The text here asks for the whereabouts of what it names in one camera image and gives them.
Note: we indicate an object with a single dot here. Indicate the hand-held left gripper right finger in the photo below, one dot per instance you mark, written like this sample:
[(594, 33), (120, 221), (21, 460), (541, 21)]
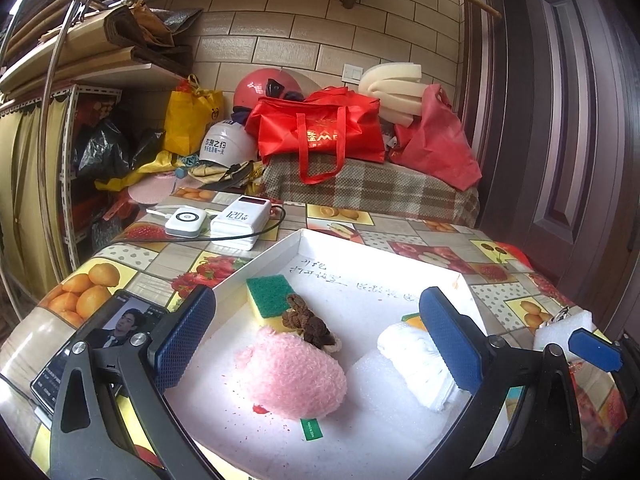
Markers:
[(450, 340)]

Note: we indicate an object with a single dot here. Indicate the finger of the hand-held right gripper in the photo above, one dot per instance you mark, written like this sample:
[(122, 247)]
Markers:
[(592, 347)]

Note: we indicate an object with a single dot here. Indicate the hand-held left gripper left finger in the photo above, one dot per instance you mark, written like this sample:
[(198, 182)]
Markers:
[(187, 335)]

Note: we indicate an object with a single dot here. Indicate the white foam block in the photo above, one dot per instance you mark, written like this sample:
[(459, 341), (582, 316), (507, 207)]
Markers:
[(555, 332)]

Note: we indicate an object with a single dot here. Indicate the green yellow scouring sponge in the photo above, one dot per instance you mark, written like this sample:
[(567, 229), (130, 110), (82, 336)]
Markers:
[(414, 320), (267, 292)]

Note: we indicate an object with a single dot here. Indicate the white towel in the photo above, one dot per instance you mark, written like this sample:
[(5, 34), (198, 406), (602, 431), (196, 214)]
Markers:
[(410, 355)]

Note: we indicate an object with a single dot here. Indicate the pink fluffy plush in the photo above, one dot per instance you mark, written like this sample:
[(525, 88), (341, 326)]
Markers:
[(290, 375)]

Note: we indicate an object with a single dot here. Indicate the white shallow tray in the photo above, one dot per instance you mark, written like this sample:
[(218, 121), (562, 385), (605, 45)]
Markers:
[(360, 270)]

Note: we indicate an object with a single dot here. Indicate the brown knitted toy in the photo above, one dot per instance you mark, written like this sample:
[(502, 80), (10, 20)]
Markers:
[(305, 322)]

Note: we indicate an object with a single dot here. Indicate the black smartphone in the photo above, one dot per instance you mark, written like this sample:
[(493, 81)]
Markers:
[(115, 320)]

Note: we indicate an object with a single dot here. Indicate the fruit print tablecloth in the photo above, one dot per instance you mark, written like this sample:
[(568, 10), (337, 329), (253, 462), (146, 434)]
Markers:
[(150, 260)]

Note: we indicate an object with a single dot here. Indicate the white foam sheet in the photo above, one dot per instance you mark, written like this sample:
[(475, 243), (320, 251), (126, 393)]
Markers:
[(380, 425)]

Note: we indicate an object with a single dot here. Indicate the large white power bank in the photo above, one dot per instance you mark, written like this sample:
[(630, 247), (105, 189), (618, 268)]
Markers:
[(240, 217)]

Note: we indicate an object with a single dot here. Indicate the pink round mat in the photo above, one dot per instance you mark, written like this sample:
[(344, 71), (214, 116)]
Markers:
[(150, 190)]

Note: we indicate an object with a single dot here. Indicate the plaid cloth cover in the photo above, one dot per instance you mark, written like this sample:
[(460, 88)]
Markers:
[(380, 190)]

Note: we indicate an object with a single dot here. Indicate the yellow plastic cloth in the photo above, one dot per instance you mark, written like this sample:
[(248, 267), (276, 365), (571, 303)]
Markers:
[(145, 170)]

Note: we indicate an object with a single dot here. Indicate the pinkish red fabric bag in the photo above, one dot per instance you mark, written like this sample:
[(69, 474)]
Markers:
[(435, 145)]

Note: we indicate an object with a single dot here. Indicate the white helmet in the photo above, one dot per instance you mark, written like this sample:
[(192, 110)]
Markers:
[(227, 142)]

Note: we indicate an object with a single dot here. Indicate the black plastic bag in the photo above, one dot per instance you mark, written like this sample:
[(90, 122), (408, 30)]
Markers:
[(105, 147)]

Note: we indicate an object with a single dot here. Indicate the white metal rack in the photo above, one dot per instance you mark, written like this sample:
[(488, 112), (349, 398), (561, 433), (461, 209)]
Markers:
[(67, 160)]

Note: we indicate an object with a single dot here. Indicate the yellow shopping bag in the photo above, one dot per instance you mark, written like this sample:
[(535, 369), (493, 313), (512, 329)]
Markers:
[(187, 120)]

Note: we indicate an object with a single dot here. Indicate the beige curtain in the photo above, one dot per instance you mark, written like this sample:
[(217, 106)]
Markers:
[(25, 185)]

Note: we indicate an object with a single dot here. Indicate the brown panelled door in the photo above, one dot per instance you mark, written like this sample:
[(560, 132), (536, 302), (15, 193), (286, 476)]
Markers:
[(560, 110)]

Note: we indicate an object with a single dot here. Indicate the red tote bag gold print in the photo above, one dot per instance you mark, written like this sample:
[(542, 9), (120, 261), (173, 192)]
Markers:
[(320, 125)]

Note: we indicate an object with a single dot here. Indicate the red helmet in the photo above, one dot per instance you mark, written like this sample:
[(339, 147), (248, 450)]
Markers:
[(250, 92)]

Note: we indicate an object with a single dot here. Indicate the folded white foam pad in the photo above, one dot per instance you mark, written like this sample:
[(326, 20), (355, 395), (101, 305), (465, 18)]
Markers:
[(390, 90)]

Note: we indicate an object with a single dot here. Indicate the curved metal pipe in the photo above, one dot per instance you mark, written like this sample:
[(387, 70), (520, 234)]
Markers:
[(50, 75)]

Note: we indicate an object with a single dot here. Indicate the stack of wooden boards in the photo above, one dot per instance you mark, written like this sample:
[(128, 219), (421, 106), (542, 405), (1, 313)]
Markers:
[(75, 55)]

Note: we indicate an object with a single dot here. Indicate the brown folded cardboard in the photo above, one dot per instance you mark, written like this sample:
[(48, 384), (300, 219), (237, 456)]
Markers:
[(145, 30)]

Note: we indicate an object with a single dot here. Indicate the white wall switch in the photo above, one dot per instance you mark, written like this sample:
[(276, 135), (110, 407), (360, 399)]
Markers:
[(353, 72)]

